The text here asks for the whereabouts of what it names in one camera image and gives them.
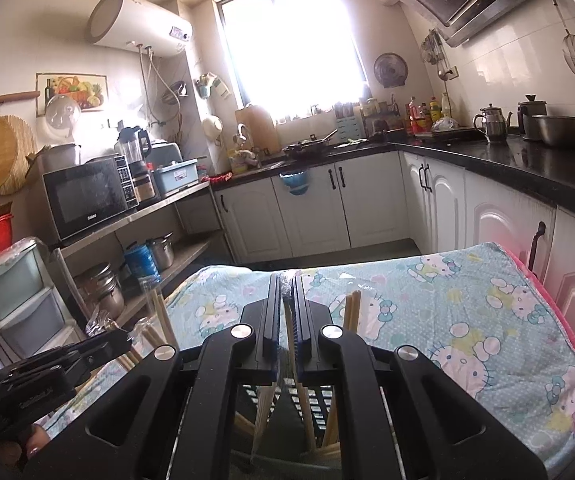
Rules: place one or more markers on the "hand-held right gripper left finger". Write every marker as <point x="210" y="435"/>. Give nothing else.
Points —
<point x="272" y="320"/>

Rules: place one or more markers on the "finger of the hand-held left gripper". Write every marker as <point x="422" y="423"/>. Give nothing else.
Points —
<point x="107" y="347"/>

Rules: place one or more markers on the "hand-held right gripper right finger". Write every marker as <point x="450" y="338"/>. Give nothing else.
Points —
<point x="298" y="320"/>

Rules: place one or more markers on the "wooden chopstick pair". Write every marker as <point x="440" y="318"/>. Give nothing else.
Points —
<point x="352" y="312"/>
<point x="305" y="410"/>
<point x="165" y="320"/>

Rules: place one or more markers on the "dark green plastic basket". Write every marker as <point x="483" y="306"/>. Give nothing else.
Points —
<point x="267" y="455"/>

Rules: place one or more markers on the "hanging kitchen utensils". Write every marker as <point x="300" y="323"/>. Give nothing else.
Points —
<point x="433" y="52"/>

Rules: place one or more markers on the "person's left hand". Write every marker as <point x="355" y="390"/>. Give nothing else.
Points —
<point x="29" y="445"/>

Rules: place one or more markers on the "large stacked steel pots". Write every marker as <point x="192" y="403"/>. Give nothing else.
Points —
<point x="99" y="292"/>

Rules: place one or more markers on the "plastic drawer unit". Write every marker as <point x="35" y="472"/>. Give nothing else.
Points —
<point x="27" y="300"/>

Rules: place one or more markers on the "blue round canister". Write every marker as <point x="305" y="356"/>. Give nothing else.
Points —
<point x="142" y="262"/>

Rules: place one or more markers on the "white sink base cabinets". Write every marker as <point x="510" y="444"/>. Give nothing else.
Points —
<point x="317" y="215"/>

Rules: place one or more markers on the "metal kitchen shelf rack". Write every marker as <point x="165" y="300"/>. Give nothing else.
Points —
<point x="187" y="255"/>

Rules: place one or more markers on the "small steel pot with lid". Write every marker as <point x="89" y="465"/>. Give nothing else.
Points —
<point x="161" y="252"/>

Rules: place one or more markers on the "blue hanging waste bin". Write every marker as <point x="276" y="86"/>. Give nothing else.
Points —
<point x="296" y="183"/>

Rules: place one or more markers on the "cartoon cat printed blanket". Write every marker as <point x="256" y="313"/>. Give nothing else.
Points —
<point x="442" y="320"/>

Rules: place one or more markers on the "black microwave oven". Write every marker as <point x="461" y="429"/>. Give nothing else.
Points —
<point x="87" y="200"/>

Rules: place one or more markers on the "red cloth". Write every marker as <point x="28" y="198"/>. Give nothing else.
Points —
<point x="217" y="177"/>

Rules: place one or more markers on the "blue-grey dish box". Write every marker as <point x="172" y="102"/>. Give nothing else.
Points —
<point x="177" y="177"/>

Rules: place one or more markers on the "black frying pan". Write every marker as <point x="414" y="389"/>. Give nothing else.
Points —
<point x="307" y="147"/>

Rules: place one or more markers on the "black blender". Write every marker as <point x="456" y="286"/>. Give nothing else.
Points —
<point x="135" y="160"/>

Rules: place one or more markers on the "wooden cutting board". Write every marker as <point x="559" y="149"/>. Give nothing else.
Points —
<point x="257" y="130"/>

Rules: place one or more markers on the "steel pot on microwave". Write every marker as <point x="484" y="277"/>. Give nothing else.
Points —
<point x="59" y="157"/>

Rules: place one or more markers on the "white countertop appliance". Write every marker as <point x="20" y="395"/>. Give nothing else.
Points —
<point x="167" y="151"/>

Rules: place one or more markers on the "blue-green spice rack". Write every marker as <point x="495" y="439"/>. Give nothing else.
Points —
<point x="351" y="127"/>

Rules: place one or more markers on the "white hanging scoop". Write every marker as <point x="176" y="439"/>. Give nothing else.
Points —
<point x="212" y="129"/>

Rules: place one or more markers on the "round bamboo mat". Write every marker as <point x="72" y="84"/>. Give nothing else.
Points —
<point x="27" y="155"/>

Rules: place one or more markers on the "white stove side cabinets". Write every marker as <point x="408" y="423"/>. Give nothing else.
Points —
<point x="497" y="220"/>

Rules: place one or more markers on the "clear plastic lid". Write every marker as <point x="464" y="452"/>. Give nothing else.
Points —
<point x="62" y="115"/>

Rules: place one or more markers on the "red sauce bottle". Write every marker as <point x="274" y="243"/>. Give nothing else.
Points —
<point x="414" y="112"/>

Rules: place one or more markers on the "hanging steel colander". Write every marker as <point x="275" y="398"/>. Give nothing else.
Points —
<point x="175" y="92"/>

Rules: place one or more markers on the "yellow oil bottle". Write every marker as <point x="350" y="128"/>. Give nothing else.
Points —
<point x="434" y="110"/>

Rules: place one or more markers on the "framed fruit picture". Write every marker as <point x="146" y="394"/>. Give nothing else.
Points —
<point x="72" y="91"/>

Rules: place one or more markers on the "wooden rolling pin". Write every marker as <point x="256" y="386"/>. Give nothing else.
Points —
<point x="2" y="100"/>

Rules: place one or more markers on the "steel kettle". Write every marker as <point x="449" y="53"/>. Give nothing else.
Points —
<point x="493" y="127"/>

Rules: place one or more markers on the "kitchen window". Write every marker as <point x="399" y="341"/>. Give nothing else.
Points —
<point x="287" y="40"/>

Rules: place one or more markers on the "black countertop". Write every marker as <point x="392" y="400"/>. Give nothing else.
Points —
<point x="532" y="160"/>

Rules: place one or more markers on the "large steel bowl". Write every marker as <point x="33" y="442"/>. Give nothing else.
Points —
<point x="562" y="132"/>

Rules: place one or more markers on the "white water heater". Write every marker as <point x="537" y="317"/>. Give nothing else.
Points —
<point x="132" y="22"/>

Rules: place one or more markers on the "green wall holder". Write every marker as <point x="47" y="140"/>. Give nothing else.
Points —
<point x="212" y="87"/>

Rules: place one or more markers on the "small round wall fan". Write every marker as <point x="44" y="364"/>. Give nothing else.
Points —
<point x="390" y="70"/>

